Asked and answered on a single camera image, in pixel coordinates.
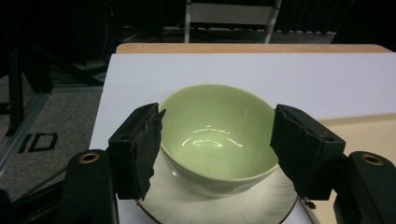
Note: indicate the white board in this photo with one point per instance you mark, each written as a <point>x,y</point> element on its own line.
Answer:
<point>249,77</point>

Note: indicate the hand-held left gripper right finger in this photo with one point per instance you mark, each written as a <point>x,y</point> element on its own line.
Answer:
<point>303,149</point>

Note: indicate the light green bowl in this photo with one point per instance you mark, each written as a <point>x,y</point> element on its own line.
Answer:
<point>214,137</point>

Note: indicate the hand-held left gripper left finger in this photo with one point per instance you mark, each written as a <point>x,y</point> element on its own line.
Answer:
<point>134,149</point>

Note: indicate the white plate with dark rim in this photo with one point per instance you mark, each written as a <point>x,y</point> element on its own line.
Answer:
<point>218,208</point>

